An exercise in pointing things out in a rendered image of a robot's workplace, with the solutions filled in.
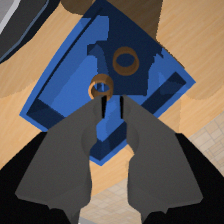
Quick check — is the bronze bushing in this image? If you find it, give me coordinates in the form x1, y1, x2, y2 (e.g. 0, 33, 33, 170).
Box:
113, 47, 139, 76
88, 74, 113, 101

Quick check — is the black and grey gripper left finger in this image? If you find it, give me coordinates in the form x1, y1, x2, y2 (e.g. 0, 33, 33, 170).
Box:
0, 94, 107, 224

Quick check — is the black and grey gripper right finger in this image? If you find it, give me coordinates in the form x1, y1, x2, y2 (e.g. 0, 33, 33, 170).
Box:
120, 95, 224, 224

